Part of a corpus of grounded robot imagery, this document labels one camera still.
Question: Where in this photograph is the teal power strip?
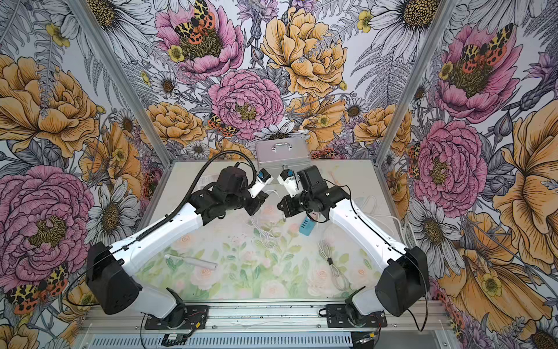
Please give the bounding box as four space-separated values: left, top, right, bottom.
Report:
299 218 316 236

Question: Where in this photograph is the white usb cable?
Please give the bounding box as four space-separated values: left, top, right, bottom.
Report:
246 189 289 250

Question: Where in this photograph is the white charging cable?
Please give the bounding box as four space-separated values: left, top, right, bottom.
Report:
317 239 350 292

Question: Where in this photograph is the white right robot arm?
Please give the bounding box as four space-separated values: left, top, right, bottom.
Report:
278 166 430 317

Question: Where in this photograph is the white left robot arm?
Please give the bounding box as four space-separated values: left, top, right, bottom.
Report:
85 160 273 329

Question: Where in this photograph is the silver first aid case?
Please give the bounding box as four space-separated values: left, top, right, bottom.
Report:
256 138 311 177

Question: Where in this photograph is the white tube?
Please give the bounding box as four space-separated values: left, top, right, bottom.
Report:
164 254 218 270

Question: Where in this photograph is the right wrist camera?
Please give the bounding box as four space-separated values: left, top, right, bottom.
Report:
278 169 299 198

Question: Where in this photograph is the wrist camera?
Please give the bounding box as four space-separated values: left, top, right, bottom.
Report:
278 169 299 198
248 169 273 199

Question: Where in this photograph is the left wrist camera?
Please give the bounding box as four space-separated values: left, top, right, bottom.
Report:
248 169 273 199

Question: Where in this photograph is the white power strip cord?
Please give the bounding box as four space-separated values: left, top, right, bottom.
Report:
352 193 421 263

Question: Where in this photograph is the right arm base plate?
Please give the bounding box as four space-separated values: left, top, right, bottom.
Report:
318 304 387 329

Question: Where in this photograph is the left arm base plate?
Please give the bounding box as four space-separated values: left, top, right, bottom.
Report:
144 305 209 330

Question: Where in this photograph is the aluminium rail frame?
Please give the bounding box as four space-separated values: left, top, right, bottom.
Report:
73 299 460 348

